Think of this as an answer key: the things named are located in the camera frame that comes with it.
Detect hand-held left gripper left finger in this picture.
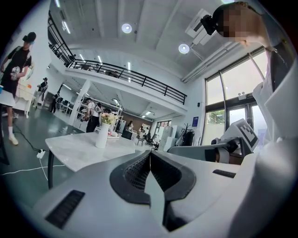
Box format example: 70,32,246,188
22,150,168,238

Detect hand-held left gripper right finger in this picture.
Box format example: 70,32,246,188
150,150,243,238

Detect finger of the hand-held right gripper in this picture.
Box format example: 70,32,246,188
167,143,228,161

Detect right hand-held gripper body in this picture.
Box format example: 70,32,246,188
204,119,259,165

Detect white ceramic vase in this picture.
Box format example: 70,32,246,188
95,122,110,149

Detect pale yellow and pink flowers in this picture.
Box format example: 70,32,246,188
100,113,119,126

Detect black coat rack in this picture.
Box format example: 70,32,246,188
181,122,196,146

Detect white filing cabinet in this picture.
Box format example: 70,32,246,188
160,125,178,152

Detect exit sign with lamps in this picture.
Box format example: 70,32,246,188
237,92,255,101

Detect glass entrance doors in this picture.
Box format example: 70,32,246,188
204,46,269,147

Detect black office chair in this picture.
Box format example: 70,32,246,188
144,132,160,149

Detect white marble table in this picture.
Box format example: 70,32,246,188
45,132,136,189

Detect black balcony railing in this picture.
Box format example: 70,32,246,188
47,10,188,106

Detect person's head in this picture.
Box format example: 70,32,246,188
213,1,267,48

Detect white ceiling air conditioner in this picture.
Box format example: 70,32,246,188
184,8,222,46

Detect white wooden desk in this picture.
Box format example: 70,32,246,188
15,80,36,119

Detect white cable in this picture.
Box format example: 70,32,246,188
0,158,66,181

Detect grey shoulder strap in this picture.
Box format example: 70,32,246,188
267,45,294,93

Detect black cable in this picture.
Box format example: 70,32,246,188
13,125,41,152

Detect black head-mounted camera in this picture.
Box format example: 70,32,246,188
200,14,220,36

